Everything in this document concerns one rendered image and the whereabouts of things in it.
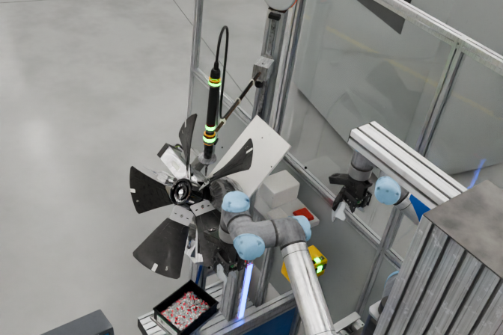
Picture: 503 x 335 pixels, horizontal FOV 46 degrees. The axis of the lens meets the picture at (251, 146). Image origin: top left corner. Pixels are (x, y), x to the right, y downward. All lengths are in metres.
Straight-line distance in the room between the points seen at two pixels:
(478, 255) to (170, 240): 1.51
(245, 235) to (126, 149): 3.16
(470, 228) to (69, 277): 2.81
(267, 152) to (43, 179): 2.21
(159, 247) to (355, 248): 0.95
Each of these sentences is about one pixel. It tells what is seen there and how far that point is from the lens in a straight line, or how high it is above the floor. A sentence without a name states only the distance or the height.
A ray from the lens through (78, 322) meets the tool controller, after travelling 2.07.
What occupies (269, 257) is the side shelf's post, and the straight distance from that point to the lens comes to 3.27.
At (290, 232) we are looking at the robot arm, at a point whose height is 1.76.
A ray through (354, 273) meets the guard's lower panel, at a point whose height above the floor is 0.72.
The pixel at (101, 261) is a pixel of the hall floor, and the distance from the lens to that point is 3.87.
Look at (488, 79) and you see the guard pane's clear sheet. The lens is 2.17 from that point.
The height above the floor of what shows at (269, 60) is 1.58.
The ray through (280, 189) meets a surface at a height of 0.97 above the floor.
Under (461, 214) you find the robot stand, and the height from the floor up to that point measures 2.03.
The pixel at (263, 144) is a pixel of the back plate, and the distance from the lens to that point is 2.67.
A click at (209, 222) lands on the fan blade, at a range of 2.43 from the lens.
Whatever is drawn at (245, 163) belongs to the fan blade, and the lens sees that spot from 2.35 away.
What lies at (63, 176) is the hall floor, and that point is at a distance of 4.46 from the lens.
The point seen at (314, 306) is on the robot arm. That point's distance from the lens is 1.58.
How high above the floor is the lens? 2.91
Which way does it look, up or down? 37 degrees down
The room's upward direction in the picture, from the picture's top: 9 degrees clockwise
